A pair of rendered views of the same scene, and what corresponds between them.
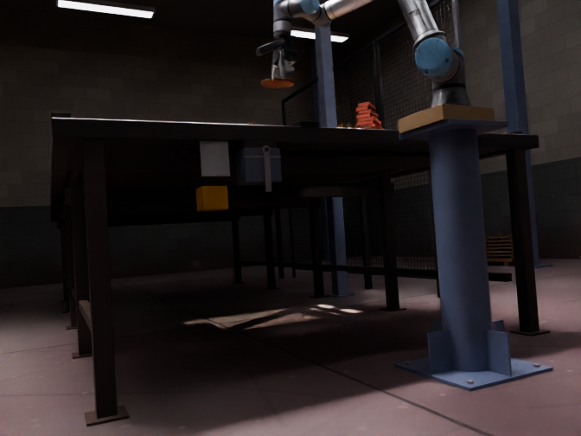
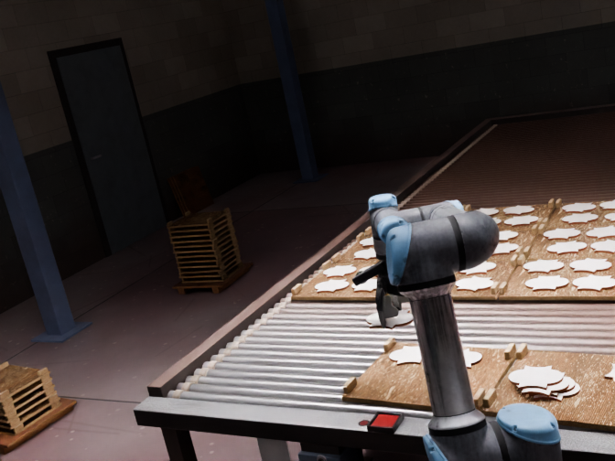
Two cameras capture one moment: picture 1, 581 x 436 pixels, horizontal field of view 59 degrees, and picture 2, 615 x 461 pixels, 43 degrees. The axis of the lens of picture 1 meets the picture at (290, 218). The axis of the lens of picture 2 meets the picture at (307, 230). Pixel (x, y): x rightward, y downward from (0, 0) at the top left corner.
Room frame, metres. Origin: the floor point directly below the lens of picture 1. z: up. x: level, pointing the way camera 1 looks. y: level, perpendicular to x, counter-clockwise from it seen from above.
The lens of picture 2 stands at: (0.80, -1.57, 1.99)
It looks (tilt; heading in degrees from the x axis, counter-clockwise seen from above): 15 degrees down; 56
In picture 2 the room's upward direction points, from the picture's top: 12 degrees counter-clockwise
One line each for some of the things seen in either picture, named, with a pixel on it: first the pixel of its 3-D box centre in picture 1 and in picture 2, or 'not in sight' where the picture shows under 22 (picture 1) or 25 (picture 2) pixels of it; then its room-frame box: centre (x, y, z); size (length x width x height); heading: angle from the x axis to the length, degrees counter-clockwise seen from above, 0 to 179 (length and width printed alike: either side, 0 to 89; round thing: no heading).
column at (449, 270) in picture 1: (461, 247); not in sight; (1.85, -0.61, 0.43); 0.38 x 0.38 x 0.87; 26
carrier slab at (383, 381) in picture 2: not in sight; (431, 375); (2.15, 0.00, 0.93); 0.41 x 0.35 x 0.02; 112
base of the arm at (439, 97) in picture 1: (450, 101); not in sight; (1.85, -0.61, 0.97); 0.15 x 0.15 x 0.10
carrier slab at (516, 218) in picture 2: not in sight; (501, 216); (3.39, 0.75, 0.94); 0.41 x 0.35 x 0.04; 117
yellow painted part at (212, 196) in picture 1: (210, 176); not in sight; (1.73, 0.26, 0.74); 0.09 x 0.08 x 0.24; 115
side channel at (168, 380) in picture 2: (55, 193); (388, 209); (3.42, 1.56, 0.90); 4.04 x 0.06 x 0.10; 25
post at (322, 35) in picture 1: (330, 150); not in sight; (4.23, -0.37, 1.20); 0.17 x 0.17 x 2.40; 25
